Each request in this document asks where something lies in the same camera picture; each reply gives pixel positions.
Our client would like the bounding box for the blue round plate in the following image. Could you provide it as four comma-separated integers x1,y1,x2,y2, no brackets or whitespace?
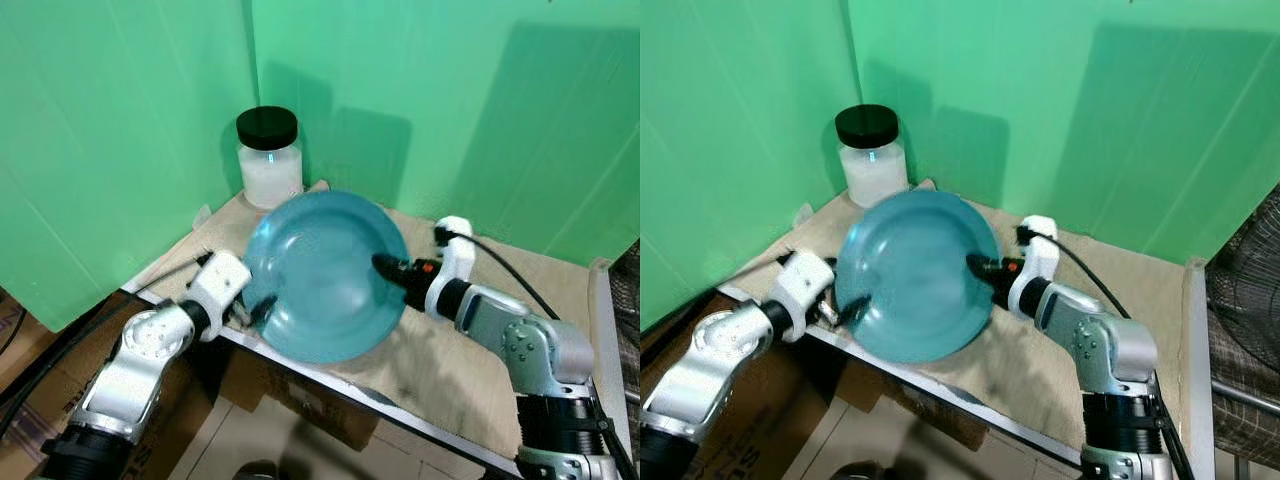
243,190,411,365
834,190,1003,365

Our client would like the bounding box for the beige tablecloth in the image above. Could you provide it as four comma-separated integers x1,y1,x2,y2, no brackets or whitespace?
720,178,1193,467
125,180,603,473

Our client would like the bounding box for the clear jar with black lid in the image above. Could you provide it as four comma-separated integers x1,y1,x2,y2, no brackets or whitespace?
235,105,305,211
835,103,910,210

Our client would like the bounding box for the green backdrop board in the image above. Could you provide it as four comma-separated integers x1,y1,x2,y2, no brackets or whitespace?
640,0,853,333
0,0,261,334
845,0,1280,267
248,0,641,268

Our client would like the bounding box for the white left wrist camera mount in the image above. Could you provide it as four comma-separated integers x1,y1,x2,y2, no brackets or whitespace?
775,250,837,325
185,250,253,323

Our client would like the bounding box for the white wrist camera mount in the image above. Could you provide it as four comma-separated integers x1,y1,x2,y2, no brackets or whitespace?
185,250,253,323
1008,215,1060,319
775,250,837,325
424,216,477,317

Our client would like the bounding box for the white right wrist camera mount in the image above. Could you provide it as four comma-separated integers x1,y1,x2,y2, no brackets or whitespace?
1008,215,1060,319
424,216,477,317

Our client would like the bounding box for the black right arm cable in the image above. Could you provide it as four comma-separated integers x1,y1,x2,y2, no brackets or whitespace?
1016,226,1147,323
434,226,563,323

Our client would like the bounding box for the black wire fan grille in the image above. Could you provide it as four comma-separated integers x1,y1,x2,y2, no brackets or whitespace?
608,238,641,433
1204,180,1280,473

